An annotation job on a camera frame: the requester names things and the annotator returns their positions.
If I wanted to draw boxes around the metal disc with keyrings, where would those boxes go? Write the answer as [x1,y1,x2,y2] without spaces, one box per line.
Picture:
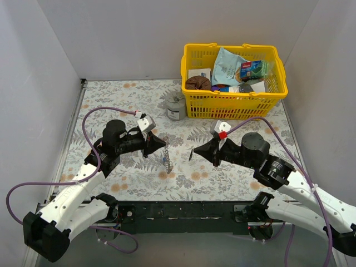
[163,136,173,174]

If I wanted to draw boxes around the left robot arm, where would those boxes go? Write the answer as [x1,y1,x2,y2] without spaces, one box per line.
[23,116,166,263]

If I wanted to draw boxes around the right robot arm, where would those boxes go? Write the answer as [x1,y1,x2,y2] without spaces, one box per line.
[192,132,355,257]

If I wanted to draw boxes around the floral tablecloth mat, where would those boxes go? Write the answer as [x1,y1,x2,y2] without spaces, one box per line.
[55,79,314,202]

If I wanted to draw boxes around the grey paper-wrapped roll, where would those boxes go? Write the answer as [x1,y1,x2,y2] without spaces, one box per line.
[165,91,187,121]

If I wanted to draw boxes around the yellow plastic basket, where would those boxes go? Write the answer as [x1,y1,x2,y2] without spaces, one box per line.
[181,43,288,120]

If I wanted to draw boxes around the white blue bottle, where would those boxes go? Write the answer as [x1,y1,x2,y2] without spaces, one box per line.
[211,81,266,93]

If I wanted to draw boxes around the brown round scrunchie item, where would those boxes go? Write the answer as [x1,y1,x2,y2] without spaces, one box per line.
[185,76,211,91]

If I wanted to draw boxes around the white small box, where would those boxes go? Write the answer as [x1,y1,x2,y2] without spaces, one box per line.
[188,68,211,80]

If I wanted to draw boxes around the light blue chips bag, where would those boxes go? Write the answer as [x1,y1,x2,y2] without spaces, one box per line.
[211,47,248,86]

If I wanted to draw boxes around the green sponge pack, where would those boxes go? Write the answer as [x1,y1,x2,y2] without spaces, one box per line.
[240,60,272,80]

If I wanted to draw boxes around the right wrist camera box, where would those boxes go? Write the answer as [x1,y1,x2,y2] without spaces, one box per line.
[210,120,231,150]

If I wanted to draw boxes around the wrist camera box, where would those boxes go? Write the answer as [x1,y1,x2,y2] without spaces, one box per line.
[135,111,156,140]
[210,120,231,150]

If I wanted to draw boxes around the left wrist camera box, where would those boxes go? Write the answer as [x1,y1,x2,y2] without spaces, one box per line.
[135,111,156,140]

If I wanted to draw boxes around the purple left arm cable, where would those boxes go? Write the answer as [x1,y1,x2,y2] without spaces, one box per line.
[6,107,139,254]

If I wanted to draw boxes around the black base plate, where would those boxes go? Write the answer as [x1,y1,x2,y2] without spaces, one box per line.
[91,200,287,236]

